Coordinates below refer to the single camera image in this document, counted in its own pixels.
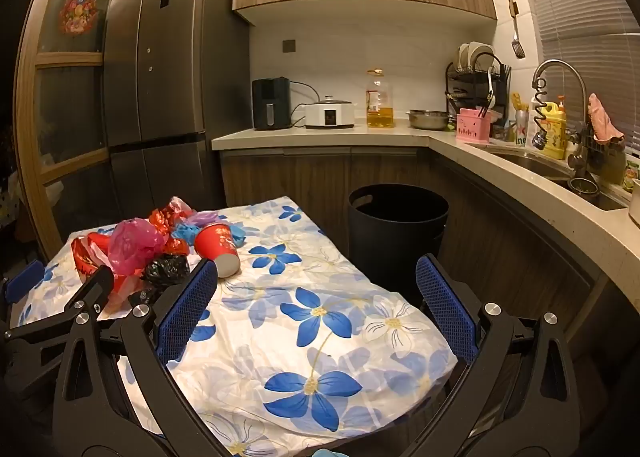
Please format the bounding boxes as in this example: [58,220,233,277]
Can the cooking oil bottle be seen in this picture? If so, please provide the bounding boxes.
[366,69,396,128]

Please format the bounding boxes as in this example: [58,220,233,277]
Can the grey window blinds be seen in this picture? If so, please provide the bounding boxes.
[505,0,640,158]

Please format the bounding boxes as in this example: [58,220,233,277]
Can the hanging metal spatula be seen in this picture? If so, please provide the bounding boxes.
[507,0,527,59]

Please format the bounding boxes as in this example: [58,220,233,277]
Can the red plastic bag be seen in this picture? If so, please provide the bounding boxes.
[71,232,131,295]

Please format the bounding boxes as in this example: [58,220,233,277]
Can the pink plastic bag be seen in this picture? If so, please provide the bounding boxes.
[109,218,166,275]

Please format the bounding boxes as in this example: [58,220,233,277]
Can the black round trash bin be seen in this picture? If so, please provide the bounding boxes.
[348,183,449,298]

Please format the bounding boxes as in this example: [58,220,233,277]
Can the pink cloth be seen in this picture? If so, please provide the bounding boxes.
[587,93,626,145]

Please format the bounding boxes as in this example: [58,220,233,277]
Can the colourful floral door sticker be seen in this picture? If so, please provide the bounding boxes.
[59,0,98,35]

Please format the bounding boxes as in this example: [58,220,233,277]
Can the stainless steel sink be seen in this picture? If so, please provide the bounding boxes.
[482,144,628,212]

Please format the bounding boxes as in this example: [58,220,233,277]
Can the white rice cooker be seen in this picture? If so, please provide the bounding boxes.
[304,96,357,129]

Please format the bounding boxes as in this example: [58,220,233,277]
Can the grey steel refrigerator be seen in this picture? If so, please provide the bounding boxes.
[102,0,251,218]

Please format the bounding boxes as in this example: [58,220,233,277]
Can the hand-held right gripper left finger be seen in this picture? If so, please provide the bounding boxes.
[52,261,236,457]

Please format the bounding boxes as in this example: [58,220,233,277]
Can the pink utensil holder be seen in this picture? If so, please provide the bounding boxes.
[456,108,493,142]

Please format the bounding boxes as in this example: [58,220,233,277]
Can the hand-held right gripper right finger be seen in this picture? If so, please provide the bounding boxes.
[400,254,593,457]

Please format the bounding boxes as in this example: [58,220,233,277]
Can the yellow detergent bottle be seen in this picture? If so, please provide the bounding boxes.
[542,97,568,160]

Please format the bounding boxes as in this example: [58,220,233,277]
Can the stainless steel bowl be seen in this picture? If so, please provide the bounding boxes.
[406,109,451,131]

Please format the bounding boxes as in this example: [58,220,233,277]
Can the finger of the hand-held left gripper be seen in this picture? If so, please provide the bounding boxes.
[4,266,116,344]
[0,259,47,312]

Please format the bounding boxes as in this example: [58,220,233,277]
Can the black plastic bag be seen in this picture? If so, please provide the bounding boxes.
[129,254,191,307]

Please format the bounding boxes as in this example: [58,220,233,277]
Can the black wire dish rack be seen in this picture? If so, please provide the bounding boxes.
[445,54,511,125]

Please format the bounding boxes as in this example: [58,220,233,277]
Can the black air fryer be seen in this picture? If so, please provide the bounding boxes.
[251,77,292,131]

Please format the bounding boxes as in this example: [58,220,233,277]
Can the blue floral blanket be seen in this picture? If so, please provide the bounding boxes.
[17,196,458,457]

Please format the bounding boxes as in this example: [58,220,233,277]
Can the lilac disposable glove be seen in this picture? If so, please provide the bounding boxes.
[187,211,231,229]

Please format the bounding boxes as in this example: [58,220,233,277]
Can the beige kitchen countertop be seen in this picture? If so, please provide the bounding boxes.
[211,123,640,298]

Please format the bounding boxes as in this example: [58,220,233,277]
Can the steel faucet with coil hose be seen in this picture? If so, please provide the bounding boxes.
[530,59,601,188]

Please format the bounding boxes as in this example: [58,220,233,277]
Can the red paper cup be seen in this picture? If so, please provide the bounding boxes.
[194,223,242,278]

